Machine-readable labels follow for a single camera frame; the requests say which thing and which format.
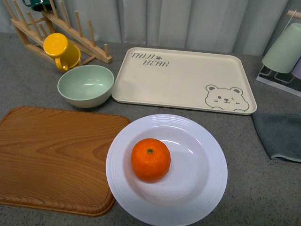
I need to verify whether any orange fruit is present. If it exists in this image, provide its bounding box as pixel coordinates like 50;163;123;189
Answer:
131;138;171;183

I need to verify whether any white ridged plate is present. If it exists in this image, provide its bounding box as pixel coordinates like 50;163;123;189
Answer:
106;114;228;226

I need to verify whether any light green bowl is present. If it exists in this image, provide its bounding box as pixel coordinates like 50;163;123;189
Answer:
57;65;115;108

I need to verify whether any beige bear tray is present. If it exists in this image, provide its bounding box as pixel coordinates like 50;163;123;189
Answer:
112;47;257;115

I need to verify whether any yellow mug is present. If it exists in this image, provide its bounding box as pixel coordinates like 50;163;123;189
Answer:
43;33;81;72

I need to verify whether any wooden cutting board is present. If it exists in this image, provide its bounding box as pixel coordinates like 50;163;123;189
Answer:
0;106;130;217

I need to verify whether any grey cloth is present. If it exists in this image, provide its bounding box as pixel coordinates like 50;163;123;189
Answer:
252;113;301;162

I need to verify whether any clear acrylic cup stand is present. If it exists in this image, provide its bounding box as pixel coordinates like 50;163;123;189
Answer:
256;22;301;97

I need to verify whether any wooden dish rack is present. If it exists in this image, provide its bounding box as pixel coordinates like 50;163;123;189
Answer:
3;0;113;67

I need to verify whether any light green cup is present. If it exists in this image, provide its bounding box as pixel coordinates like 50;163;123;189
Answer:
262;23;301;73

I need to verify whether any purple cup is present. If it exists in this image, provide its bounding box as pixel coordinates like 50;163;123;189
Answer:
291;57;301;79

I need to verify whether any dark green mug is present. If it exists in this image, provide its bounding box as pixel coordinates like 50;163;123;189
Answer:
22;0;53;12

